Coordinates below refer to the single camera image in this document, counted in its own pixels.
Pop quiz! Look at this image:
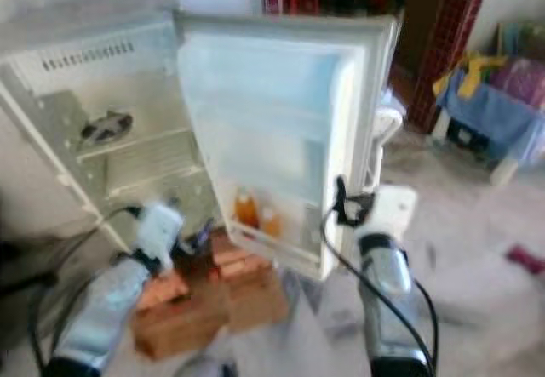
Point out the dark silvery bundle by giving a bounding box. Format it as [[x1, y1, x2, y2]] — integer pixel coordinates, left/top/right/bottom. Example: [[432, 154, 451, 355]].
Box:
[[81, 111, 135, 146]]

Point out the brown wooden fridge stand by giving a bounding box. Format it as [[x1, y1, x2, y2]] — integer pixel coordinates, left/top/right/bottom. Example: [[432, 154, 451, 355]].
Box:
[[132, 279, 290, 361]]

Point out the short orange drink bottle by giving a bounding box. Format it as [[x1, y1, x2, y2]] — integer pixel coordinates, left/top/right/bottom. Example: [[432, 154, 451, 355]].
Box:
[[261, 208, 284, 239]]

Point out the yellow cloth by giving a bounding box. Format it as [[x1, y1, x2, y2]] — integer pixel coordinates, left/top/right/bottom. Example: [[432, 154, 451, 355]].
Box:
[[433, 54, 508, 97]]

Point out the small red item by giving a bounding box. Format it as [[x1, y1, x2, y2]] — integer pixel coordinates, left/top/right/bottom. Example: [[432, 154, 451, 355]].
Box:
[[507, 245, 545, 276]]

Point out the blue cloth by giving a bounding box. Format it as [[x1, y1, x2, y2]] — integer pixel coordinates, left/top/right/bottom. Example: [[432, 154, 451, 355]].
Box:
[[434, 71, 545, 165]]

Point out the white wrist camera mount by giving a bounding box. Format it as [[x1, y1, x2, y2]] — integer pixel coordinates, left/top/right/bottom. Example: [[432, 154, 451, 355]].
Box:
[[366, 184, 418, 242], [136, 203, 186, 263]]

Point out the red brick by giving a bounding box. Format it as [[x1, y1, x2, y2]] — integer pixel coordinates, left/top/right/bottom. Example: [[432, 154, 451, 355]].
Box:
[[213, 245, 265, 288]]

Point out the white fridge body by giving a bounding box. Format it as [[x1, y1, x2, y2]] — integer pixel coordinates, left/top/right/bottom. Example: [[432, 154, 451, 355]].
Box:
[[0, 0, 222, 254]]

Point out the white fridge shelf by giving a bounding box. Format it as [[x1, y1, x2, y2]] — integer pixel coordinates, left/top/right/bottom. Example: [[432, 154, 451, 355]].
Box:
[[106, 166, 209, 203], [81, 122, 197, 161]]

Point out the dark red lattice door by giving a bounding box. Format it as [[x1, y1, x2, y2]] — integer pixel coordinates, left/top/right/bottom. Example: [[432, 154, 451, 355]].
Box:
[[409, 0, 495, 135]]

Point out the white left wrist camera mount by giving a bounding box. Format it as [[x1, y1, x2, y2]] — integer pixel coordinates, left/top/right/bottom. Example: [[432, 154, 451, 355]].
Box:
[[136, 203, 186, 263]]

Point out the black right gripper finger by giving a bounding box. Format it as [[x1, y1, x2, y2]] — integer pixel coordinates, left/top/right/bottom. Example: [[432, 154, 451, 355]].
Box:
[[333, 175, 352, 227]]

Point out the purple cloth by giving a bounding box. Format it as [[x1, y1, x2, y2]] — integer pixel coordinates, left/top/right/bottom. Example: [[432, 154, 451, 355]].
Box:
[[502, 58, 545, 110]]

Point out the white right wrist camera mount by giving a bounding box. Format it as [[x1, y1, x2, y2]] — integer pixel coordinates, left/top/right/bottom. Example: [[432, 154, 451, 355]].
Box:
[[366, 184, 418, 242]]

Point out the white fridge door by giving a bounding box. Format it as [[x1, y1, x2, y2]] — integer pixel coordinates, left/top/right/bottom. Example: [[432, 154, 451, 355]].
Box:
[[177, 13, 405, 283]]

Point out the tall orange drink bottle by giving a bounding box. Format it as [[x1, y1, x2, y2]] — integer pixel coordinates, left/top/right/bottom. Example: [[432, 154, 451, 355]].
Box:
[[234, 190, 261, 229]]

